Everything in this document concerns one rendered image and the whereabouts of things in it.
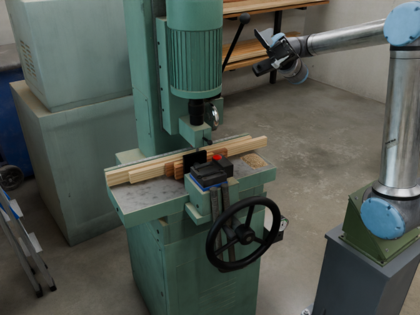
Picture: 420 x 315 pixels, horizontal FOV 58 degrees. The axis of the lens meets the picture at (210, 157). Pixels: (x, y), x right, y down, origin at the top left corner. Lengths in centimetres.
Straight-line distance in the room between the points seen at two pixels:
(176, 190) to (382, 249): 82
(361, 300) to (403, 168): 70
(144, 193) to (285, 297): 114
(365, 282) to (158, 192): 94
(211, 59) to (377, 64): 364
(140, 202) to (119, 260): 114
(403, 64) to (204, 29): 59
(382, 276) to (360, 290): 17
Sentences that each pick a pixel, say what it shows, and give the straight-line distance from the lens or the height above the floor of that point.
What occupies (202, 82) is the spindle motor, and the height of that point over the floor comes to 125.
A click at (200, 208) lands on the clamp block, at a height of 90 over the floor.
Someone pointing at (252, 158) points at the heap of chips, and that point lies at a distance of 147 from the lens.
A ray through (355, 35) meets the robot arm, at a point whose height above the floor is 135.
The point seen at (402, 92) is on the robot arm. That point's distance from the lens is 127.
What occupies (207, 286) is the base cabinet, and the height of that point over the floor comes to 41.
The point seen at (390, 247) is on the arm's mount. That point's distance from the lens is 167.
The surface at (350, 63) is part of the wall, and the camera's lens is 493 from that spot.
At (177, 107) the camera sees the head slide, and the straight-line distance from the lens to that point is 142.
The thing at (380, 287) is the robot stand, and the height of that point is 47.
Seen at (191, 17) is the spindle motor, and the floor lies 145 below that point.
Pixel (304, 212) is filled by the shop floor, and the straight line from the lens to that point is 274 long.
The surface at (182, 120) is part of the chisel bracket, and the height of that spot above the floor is 107.
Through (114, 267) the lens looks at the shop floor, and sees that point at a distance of 235.
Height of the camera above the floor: 166
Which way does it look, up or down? 30 degrees down
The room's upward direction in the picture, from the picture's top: straight up
